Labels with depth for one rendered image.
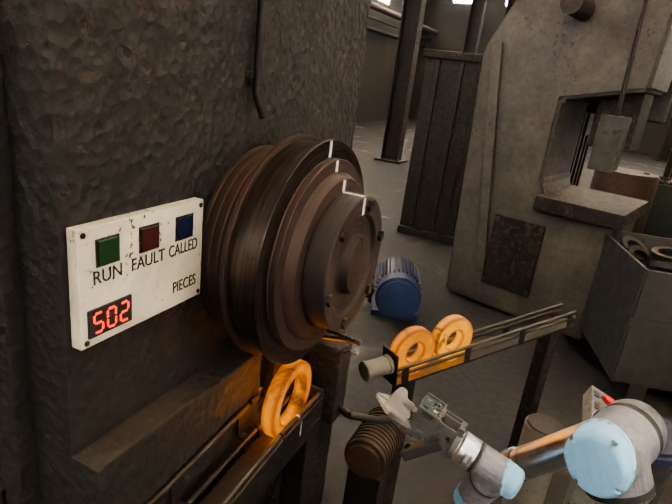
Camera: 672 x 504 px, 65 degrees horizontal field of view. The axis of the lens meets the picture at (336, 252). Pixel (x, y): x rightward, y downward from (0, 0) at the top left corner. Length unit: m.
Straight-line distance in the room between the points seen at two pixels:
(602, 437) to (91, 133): 0.93
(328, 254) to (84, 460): 0.50
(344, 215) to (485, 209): 2.83
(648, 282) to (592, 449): 2.00
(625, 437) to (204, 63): 0.95
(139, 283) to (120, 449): 0.27
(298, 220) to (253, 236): 0.09
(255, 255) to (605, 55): 2.93
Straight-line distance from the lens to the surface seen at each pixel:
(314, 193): 0.96
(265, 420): 1.21
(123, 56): 0.81
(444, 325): 1.67
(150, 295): 0.90
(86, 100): 0.78
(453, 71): 5.20
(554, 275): 3.69
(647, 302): 3.04
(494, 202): 3.75
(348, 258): 1.00
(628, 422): 1.11
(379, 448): 1.54
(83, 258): 0.79
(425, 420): 1.27
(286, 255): 0.92
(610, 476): 1.07
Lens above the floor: 1.48
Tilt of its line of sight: 19 degrees down
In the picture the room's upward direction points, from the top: 7 degrees clockwise
